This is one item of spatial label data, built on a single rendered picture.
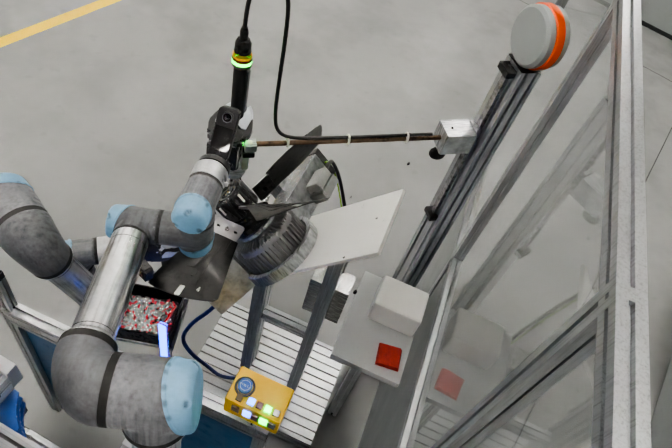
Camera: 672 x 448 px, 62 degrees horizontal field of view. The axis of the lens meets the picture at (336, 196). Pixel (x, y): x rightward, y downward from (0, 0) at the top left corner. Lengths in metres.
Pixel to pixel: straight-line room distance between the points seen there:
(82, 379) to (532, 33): 1.19
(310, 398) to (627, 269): 2.05
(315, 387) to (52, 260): 1.61
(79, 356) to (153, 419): 0.15
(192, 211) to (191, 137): 2.52
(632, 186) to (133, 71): 3.56
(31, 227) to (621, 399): 1.13
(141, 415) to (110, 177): 2.56
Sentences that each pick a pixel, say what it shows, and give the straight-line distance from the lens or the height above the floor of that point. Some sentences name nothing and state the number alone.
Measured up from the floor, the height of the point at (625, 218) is 2.05.
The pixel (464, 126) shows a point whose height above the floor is 1.58.
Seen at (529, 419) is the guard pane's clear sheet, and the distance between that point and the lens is 0.92.
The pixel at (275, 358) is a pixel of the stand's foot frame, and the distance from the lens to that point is 2.74.
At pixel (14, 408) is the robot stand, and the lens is 1.83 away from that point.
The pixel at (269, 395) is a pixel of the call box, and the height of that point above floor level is 1.07.
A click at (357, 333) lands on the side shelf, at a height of 0.86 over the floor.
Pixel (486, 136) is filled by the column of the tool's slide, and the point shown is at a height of 1.58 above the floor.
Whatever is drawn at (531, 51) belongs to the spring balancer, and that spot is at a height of 1.86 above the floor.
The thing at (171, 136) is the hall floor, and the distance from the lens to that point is 3.63.
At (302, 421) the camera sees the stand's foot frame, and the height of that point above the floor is 0.08.
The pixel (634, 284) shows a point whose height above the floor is 2.05.
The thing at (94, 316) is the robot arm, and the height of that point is 1.63.
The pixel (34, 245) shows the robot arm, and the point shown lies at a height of 1.48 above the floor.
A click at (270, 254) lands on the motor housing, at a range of 1.73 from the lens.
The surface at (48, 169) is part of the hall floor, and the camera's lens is 3.52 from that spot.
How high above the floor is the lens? 2.56
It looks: 48 degrees down
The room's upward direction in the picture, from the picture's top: 17 degrees clockwise
